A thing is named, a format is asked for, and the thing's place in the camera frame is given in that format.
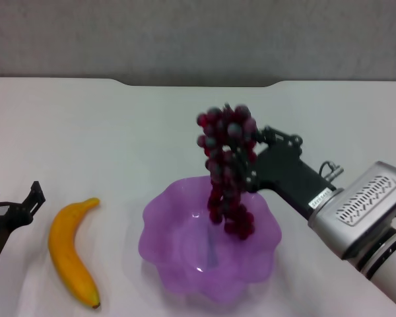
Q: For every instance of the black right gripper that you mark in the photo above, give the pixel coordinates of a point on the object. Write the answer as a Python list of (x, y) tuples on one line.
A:
[(287, 175)]

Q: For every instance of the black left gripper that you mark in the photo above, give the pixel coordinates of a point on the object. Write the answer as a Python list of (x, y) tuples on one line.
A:
[(5, 219)]

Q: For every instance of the dark red grape bunch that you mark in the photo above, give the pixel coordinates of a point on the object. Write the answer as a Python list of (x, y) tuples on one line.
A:
[(224, 155)]

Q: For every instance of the yellow banana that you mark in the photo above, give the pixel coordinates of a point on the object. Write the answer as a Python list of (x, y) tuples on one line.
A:
[(66, 237)]

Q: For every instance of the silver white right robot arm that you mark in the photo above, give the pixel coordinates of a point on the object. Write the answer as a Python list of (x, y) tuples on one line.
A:
[(366, 214)]

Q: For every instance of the purple translucent scalloped bowl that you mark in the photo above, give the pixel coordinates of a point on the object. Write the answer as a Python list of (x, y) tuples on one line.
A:
[(181, 264)]

